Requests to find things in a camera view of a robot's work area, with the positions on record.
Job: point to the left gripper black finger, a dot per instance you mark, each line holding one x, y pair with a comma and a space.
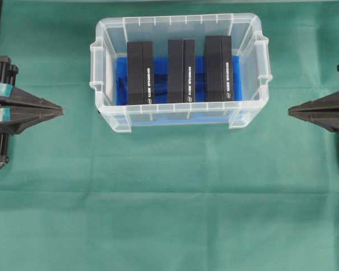
15, 120
13, 96

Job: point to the blue liner sheet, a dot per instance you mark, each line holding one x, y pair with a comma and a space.
160, 74

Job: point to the clear plastic storage bin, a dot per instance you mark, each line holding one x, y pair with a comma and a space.
248, 43

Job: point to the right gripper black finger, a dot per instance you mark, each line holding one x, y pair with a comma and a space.
326, 120
329, 103

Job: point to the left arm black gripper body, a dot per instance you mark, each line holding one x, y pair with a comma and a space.
0, 70

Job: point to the green table cloth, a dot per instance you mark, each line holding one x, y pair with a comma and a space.
76, 195

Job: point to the black camera box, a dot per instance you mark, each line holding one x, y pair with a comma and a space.
219, 69
141, 85
181, 71

